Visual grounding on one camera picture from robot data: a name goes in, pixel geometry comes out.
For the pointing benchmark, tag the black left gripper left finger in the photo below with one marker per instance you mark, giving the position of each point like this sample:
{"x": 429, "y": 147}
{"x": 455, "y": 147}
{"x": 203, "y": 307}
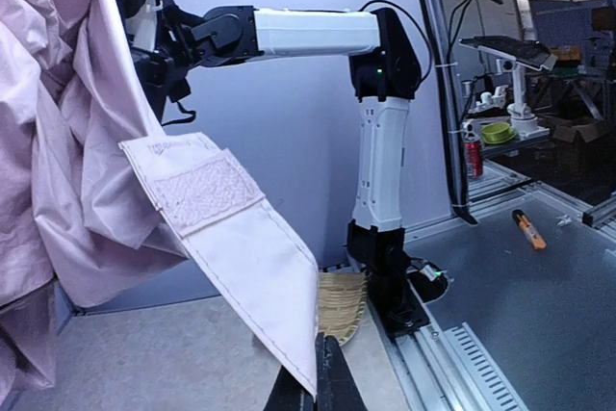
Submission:
{"x": 288, "y": 395}

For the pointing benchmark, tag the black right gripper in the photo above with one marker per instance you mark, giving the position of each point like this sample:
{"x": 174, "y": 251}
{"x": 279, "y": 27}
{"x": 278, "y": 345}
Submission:
{"x": 162, "y": 80}

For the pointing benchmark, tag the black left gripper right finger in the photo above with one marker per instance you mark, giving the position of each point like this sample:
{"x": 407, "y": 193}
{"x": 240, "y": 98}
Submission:
{"x": 336, "y": 387}

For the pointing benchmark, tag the pink and black folding umbrella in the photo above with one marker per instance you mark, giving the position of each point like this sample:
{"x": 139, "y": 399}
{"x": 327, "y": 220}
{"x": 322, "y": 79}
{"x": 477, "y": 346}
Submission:
{"x": 97, "y": 198}

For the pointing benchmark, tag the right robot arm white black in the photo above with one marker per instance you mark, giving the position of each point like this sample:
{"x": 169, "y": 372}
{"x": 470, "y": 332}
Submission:
{"x": 295, "y": 125}

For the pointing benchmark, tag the woven bamboo tray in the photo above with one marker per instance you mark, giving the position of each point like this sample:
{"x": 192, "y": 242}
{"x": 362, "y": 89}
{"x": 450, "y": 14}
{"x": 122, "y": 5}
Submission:
{"x": 342, "y": 304}

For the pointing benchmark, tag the orange marker pen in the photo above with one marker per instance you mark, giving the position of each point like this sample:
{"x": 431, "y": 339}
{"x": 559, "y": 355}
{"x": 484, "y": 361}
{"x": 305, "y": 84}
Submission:
{"x": 536, "y": 241}

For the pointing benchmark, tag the red soda can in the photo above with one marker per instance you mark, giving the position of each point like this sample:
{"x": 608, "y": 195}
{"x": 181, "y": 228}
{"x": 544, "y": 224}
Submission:
{"x": 474, "y": 158}

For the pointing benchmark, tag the green bowl in background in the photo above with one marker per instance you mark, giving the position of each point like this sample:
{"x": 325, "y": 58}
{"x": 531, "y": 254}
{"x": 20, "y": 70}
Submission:
{"x": 498, "y": 133}

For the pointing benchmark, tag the cardboard box in background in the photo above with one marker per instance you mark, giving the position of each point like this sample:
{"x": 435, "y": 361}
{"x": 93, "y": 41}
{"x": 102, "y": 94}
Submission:
{"x": 581, "y": 144}

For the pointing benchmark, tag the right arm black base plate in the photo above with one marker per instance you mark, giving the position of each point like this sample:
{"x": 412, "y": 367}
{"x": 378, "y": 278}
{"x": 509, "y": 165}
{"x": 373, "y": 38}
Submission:
{"x": 397, "y": 307}

